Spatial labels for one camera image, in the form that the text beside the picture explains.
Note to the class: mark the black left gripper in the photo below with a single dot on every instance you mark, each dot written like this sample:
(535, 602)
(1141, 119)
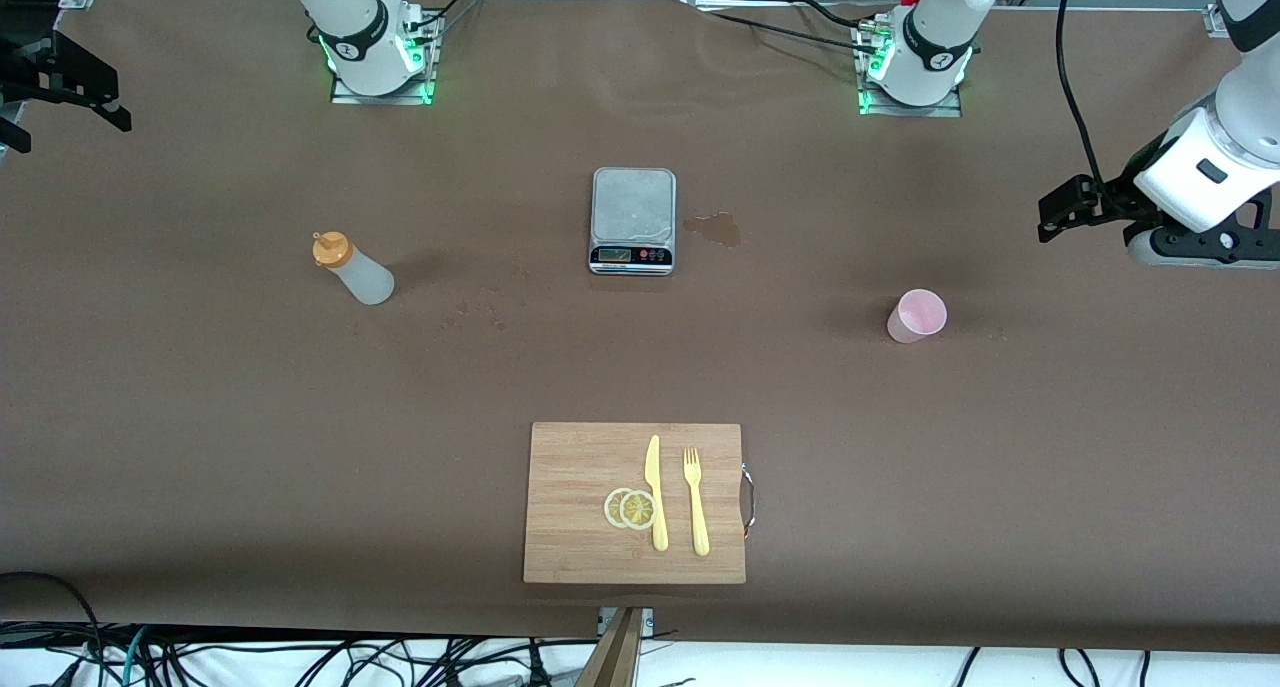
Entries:
(1117, 193)

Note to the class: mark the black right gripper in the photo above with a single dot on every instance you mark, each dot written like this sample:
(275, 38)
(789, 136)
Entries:
(42, 73)

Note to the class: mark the pink plastic cup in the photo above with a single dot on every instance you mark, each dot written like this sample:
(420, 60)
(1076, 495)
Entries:
(915, 319)

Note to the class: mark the translucent sauce bottle orange cap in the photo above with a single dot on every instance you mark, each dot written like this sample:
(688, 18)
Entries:
(362, 275)

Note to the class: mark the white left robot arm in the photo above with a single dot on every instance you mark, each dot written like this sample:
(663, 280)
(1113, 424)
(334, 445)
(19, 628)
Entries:
(1210, 157)

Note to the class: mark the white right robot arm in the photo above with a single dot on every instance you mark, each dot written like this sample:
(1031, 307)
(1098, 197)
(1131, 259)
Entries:
(350, 17)

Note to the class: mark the brown table cover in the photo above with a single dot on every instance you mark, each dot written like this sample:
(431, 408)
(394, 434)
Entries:
(300, 417)

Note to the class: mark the silver digital kitchen scale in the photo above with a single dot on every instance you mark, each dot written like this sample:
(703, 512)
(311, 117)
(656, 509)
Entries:
(632, 207)

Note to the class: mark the yellow plastic fork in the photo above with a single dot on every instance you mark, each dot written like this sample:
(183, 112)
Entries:
(697, 512)

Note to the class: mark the yellow plastic knife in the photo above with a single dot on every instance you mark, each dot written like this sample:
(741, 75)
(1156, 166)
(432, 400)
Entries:
(655, 487)

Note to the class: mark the lemon slice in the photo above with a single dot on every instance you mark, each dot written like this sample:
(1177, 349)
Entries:
(610, 508)
(638, 510)

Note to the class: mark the wooden cutting board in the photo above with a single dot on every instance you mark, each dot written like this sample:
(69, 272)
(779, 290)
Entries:
(575, 507)

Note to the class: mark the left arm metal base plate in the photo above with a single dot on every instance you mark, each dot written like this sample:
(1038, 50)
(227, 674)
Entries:
(950, 107)

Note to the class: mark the small metal bracket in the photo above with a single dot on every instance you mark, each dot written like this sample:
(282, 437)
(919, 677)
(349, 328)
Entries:
(647, 622)

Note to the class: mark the wooden post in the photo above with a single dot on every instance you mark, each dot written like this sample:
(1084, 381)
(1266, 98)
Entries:
(615, 657)

